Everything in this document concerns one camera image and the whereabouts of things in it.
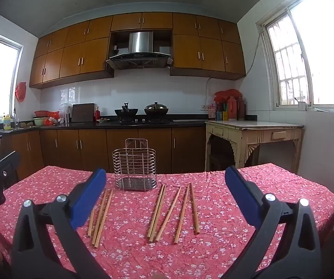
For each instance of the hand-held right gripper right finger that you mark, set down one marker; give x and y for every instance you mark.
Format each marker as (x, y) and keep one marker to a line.
(242, 197)

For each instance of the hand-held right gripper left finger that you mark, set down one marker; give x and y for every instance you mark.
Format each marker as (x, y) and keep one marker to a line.
(88, 197)

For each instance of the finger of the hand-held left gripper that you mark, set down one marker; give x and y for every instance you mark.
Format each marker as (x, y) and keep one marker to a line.
(7, 167)

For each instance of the wooden chopstick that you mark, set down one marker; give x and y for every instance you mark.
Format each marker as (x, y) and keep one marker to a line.
(93, 223)
(98, 223)
(103, 222)
(155, 212)
(158, 215)
(194, 209)
(168, 215)
(181, 215)

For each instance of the yellow detergent bottle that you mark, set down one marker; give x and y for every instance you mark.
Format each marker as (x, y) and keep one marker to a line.
(7, 123)

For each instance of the wooden base cabinets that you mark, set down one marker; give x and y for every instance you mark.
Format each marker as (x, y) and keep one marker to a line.
(91, 151)

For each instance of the metal faucet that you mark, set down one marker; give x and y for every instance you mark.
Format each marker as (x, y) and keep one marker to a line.
(15, 119)

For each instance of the green basin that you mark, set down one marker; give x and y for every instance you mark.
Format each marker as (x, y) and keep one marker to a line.
(39, 121)

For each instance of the small red plastic bag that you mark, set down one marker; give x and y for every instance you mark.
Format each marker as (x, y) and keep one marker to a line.
(50, 121)

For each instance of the red basin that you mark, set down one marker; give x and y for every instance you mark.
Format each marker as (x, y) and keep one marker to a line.
(43, 113)

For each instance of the cream wooden side table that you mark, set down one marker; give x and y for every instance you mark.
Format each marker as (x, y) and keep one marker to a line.
(254, 126)

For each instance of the black kitchen countertop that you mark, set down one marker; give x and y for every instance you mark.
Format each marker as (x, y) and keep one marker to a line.
(76, 125)

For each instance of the metal cup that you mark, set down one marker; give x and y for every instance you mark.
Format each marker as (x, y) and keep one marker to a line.
(67, 119)

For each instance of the plate of food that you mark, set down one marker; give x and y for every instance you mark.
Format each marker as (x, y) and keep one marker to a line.
(103, 119)

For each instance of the white plastic bag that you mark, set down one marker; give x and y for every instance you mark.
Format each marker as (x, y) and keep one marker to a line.
(65, 108)

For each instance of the red bottle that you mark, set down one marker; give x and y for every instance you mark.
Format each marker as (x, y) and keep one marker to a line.
(97, 114)

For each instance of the blue and yellow box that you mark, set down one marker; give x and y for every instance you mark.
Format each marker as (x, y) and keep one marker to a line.
(222, 115)

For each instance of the dark wooden cutting board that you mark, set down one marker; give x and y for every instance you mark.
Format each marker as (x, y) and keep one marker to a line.
(83, 112)

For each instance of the dark red thermos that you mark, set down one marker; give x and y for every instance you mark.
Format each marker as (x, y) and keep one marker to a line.
(240, 109)

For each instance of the pink bottle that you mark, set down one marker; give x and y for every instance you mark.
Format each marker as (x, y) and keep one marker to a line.
(212, 112)

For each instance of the red floral tablecloth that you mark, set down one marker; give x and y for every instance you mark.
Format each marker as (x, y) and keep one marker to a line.
(167, 261)

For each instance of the black gas stove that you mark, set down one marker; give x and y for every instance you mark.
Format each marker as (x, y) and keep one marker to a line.
(155, 121)

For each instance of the large red plastic bag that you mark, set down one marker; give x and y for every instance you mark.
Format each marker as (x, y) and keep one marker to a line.
(225, 94)

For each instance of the white cup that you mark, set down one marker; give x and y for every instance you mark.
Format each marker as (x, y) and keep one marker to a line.
(301, 106)

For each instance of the lidded dark wok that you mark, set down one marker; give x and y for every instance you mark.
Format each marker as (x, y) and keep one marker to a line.
(156, 110)

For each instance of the steel range hood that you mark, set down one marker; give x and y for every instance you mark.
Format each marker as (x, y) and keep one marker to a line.
(139, 42)

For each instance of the large barred window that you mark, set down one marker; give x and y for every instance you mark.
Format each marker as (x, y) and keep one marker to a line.
(315, 49)

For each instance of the red bag on wall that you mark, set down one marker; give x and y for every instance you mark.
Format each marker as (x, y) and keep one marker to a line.
(20, 91)

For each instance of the wide wooden wall cabinet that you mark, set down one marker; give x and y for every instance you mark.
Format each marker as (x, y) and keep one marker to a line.
(207, 49)
(68, 55)

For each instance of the narrow wooden wall cabinet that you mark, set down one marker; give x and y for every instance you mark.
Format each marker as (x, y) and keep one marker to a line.
(140, 21)

